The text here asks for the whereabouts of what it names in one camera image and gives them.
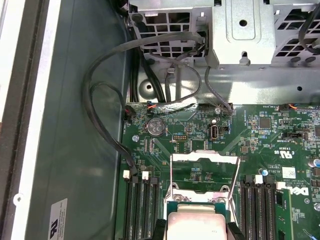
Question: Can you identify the thin black curved cable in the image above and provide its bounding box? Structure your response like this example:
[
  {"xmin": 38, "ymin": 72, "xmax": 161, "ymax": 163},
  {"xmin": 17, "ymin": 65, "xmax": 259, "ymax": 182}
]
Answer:
[{"xmin": 298, "ymin": 4, "xmax": 320, "ymax": 55}]

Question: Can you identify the metal locking lever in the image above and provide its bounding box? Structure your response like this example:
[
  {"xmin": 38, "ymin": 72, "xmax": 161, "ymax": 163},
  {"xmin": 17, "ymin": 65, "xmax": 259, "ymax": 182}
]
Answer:
[{"xmin": 227, "ymin": 156, "xmax": 242, "ymax": 208}]

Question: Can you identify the RAM slot with black clip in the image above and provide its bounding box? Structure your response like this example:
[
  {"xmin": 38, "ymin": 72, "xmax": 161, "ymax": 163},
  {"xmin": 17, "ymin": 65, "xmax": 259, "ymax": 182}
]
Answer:
[
  {"xmin": 239, "ymin": 174, "xmax": 252, "ymax": 240},
  {"xmin": 132, "ymin": 176, "xmax": 143, "ymax": 240},
  {"xmin": 261, "ymin": 175, "xmax": 275, "ymax": 240},
  {"xmin": 150, "ymin": 177, "xmax": 162, "ymax": 240}
]

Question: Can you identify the long black looped cable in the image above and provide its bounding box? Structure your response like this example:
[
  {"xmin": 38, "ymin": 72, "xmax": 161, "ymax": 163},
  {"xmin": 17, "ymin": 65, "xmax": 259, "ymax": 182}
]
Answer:
[{"xmin": 82, "ymin": 31, "xmax": 210, "ymax": 177}]

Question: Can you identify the black PC case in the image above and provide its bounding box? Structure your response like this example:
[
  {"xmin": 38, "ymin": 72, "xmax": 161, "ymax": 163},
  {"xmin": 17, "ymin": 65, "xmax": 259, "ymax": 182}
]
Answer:
[{"xmin": 0, "ymin": 0, "xmax": 320, "ymax": 240}]

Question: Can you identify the internal USB port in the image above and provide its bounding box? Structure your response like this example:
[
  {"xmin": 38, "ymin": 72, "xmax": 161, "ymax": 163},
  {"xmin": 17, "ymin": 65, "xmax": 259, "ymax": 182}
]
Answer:
[{"xmin": 209, "ymin": 123, "xmax": 221, "ymax": 141}]

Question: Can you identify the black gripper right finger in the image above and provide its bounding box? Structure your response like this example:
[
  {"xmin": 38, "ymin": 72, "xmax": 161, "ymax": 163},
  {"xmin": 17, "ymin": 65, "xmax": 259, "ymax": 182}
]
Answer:
[{"xmin": 226, "ymin": 221, "xmax": 247, "ymax": 240}]

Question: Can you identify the grey ribbon wire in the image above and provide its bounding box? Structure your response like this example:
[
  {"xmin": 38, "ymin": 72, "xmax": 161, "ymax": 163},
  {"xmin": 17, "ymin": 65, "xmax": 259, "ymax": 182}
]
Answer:
[{"xmin": 203, "ymin": 66, "xmax": 237, "ymax": 116}]

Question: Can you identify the white case label sticker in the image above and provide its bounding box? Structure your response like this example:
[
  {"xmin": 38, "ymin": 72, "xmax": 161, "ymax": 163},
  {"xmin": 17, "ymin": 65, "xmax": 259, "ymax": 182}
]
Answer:
[{"xmin": 50, "ymin": 198, "xmax": 69, "ymax": 240}]

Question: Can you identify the green motherboard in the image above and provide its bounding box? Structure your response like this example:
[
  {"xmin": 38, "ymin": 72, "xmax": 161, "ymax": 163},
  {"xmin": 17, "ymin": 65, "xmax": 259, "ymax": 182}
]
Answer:
[{"xmin": 121, "ymin": 101, "xmax": 320, "ymax": 240}]

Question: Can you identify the silver green CPU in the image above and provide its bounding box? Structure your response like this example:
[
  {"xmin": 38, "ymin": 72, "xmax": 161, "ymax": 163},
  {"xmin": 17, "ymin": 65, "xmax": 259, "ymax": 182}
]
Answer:
[{"xmin": 166, "ymin": 200, "xmax": 230, "ymax": 240}]

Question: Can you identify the thick black power cable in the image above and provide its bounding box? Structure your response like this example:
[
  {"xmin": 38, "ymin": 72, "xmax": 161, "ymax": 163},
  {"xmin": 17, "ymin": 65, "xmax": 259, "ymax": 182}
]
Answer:
[{"xmin": 141, "ymin": 53, "xmax": 167, "ymax": 103}]

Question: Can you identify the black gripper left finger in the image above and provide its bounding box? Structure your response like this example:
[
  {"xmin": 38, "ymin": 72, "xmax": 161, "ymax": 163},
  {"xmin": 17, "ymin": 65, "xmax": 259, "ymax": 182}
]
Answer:
[{"xmin": 151, "ymin": 218, "xmax": 168, "ymax": 240}]

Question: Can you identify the green RAM stick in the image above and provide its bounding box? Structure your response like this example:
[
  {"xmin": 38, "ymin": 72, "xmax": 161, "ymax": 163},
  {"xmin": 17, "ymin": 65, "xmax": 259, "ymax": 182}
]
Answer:
[{"xmin": 274, "ymin": 188, "xmax": 295, "ymax": 240}]

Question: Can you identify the metal socket cover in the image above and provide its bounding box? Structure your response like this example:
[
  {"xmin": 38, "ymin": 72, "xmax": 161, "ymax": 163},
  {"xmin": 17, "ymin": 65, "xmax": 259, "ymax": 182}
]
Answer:
[{"xmin": 163, "ymin": 149, "xmax": 241, "ymax": 205}]

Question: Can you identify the RAM slot with white clip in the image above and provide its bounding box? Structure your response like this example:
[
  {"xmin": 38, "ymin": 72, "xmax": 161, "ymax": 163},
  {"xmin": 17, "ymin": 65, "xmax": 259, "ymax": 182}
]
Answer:
[
  {"xmin": 141, "ymin": 171, "xmax": 152, "ymax": 240},
  {"xmin": 123, "ymin": 170, "xmax": 135, "ymax": 240},
  {"xmin": 250, "ymin": 174, "xmax": 263, "ymax": 240}
]

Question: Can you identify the silver coin cell battery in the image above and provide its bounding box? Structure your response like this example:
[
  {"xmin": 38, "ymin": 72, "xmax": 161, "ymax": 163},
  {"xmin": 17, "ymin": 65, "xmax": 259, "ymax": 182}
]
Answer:
[{"xmin": 146, "ymin": 117, "xmax": 166, "ymax": 137}]

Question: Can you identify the silver drive cage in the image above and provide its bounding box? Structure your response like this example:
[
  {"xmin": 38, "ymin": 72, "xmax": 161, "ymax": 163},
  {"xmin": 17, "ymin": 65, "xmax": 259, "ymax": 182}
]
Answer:
[{"xmin": 127, "ymin": 0, "xmax": 320, "ymax": 70}]

